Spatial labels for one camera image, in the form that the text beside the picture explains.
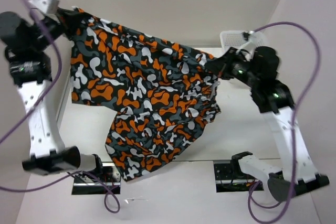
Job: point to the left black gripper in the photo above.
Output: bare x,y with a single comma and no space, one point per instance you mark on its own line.
70,20

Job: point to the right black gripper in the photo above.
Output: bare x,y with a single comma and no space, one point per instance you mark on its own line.
220,65

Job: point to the orange camouflage shorts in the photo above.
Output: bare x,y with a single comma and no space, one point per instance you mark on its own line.
161,92

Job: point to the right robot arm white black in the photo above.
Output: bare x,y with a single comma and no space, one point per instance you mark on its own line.
298,174

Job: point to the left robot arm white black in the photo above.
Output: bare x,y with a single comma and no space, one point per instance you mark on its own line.
30,70

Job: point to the white perforated plastic basket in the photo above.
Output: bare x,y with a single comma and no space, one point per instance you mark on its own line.
233,38

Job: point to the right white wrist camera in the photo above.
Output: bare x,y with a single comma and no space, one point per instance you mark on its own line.
251,39

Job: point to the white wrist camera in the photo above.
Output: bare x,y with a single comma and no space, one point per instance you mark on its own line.
251,39
46,7

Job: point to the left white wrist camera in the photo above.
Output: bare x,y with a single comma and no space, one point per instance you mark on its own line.
46,7

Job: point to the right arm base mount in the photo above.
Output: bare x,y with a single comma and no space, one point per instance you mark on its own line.
227,182

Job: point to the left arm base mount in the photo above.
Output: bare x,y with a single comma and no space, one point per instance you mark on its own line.
86,185

